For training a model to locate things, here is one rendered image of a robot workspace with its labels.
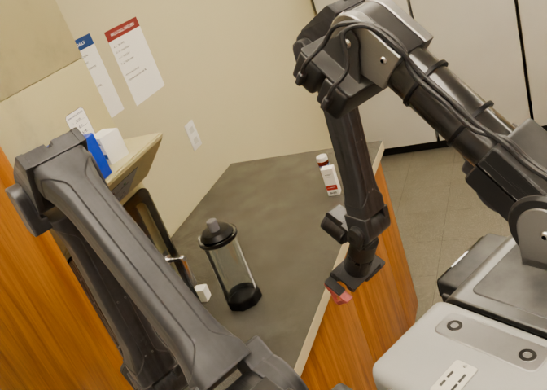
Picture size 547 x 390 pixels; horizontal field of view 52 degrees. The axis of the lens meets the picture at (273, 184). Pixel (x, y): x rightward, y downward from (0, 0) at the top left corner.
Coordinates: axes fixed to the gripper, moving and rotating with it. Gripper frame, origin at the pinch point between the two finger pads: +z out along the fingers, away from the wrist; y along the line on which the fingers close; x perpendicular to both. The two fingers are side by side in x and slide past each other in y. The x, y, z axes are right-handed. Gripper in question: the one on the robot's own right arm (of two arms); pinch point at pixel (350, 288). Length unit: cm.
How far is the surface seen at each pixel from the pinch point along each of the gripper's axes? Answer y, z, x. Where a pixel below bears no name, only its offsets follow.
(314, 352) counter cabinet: 7.0, 25.9, -1.5
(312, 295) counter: -2.0, 18.6, -10.9
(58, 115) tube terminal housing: 31, -35, -58
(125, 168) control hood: 28, -29, -42
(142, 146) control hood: 21, -28, -46
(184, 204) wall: -18, 61, -87
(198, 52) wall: -66, 35, -130
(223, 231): 7.4, 5.1, -35.5
